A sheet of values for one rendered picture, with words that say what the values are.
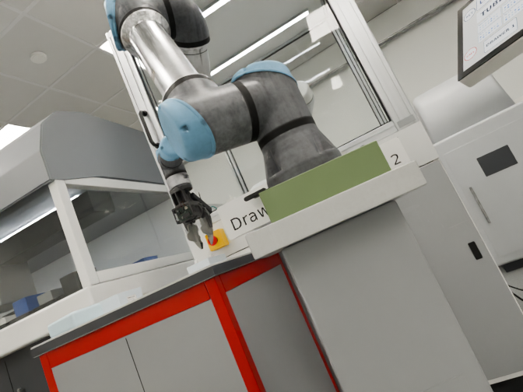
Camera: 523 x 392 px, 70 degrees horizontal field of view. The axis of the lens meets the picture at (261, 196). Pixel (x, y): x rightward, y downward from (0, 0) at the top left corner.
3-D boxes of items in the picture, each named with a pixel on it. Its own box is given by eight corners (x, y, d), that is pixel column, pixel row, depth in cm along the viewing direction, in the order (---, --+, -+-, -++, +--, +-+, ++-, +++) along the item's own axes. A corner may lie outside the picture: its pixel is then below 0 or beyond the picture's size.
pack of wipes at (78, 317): (106, 315, 110) (101, 300, 111) (75, 327, 102) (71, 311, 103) (79, 327, 118) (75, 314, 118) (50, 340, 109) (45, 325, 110)
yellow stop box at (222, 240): (224, 245, 147) (218, 228, 148) (209, 252, 148) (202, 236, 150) (229, 243, 151) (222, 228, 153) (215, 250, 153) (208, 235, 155)
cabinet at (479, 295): (569, 386, 114) (443, 155, 127) (275, 465, 142) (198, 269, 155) (488, 308, 204) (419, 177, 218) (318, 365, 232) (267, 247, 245)
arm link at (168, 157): (189, 126, 115) (187, 141, 125) (154, 136, 111) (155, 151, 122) (199, 148, 114) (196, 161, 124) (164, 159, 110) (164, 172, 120)
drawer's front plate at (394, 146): (412, 163, 129) (397, 135, 131) (335, 199, 137) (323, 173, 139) (412, 164, 131) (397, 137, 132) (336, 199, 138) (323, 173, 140)
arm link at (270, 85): (324, 109, 68) (293, 46, 70) (259, 131, 63) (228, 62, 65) (300, 135, 79) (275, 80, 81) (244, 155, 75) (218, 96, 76)
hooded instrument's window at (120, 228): (85, 287, 144) (50, 183, 152) (-167, 413, 193) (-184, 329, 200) (214, 253, 252) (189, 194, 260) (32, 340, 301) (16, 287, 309)
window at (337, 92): (391, 121, 135) (283, -83, 151) (198, 219, 158) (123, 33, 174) (391, 121, 135) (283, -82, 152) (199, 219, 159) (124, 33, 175)
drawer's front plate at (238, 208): (313, 200, 107) (297, 166, 109) (229, 240, 115) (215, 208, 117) (314, 200, 109) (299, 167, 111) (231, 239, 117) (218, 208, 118)
